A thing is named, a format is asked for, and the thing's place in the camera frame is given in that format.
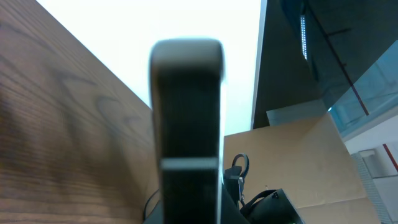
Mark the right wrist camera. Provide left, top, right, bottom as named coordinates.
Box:
left=223, top=166, right=243, bottom=203

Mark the black charging cable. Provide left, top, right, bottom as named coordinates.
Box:
left=142, top=189, right=160, bottom=222

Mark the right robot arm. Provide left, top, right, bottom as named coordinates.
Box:
left=240, top=189, right=305, bottom=224

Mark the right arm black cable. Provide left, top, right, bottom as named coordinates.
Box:
left=231, top=153, right=277, bottom=212

